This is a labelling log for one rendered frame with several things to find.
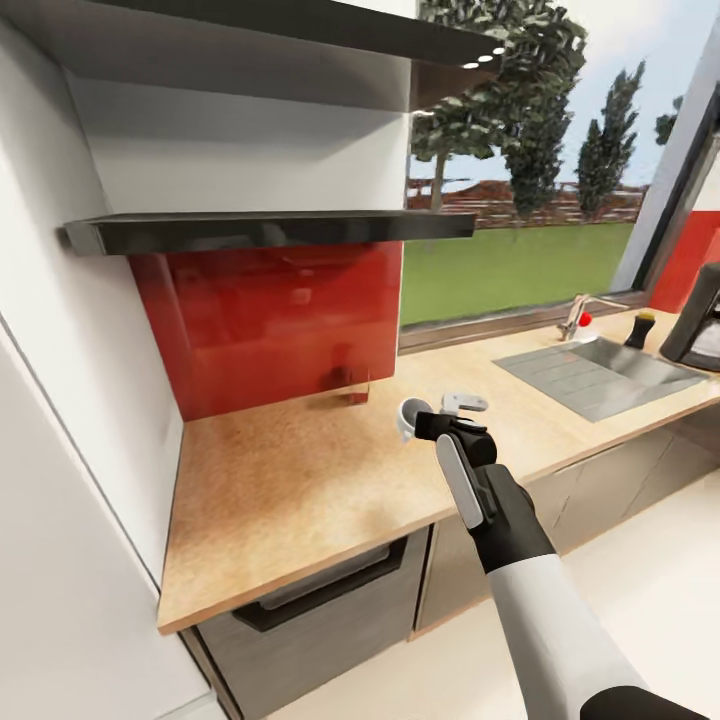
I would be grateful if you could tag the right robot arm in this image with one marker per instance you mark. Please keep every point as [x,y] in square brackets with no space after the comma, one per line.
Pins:
[567,665]

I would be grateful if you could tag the bottle of coffee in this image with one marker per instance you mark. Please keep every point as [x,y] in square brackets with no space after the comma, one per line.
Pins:
[642,324]

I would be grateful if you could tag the fridge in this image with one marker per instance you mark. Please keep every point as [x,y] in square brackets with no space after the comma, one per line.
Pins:
[90,437]

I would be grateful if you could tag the coffee maker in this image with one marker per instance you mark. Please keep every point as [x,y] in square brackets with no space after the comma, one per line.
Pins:
[695,339]

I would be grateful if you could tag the drop in sink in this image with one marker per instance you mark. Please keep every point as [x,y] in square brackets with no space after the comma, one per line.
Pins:
[596,377]

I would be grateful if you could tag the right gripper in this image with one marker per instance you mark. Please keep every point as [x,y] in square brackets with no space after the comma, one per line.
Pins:
[427,425]

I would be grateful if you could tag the countertop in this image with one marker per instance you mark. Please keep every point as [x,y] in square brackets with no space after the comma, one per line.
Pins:
[272,494]

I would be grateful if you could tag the coffee cup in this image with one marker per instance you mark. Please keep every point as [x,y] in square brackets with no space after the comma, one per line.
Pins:
[407,414]

